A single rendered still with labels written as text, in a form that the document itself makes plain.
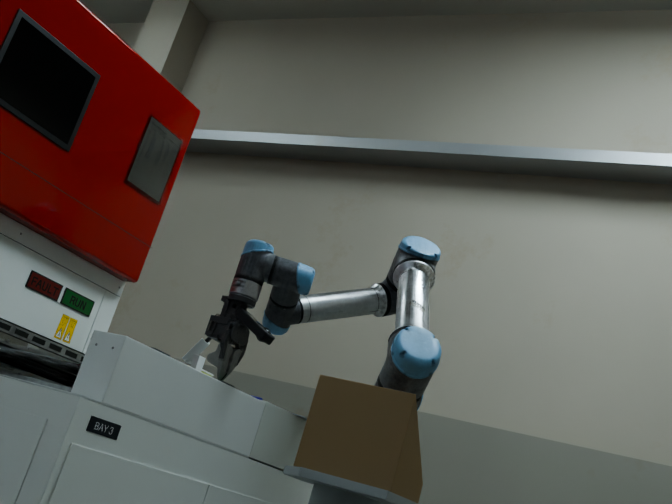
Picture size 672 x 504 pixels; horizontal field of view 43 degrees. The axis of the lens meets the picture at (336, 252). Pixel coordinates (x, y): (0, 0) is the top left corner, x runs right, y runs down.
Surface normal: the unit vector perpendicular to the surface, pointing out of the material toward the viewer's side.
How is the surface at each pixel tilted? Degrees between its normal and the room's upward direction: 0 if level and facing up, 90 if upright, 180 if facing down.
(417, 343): 59
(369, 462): 90
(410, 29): 90
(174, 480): 90
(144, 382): 90
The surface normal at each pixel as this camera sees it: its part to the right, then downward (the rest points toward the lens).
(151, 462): 0.85, 0.09
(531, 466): -0.40, -0.39
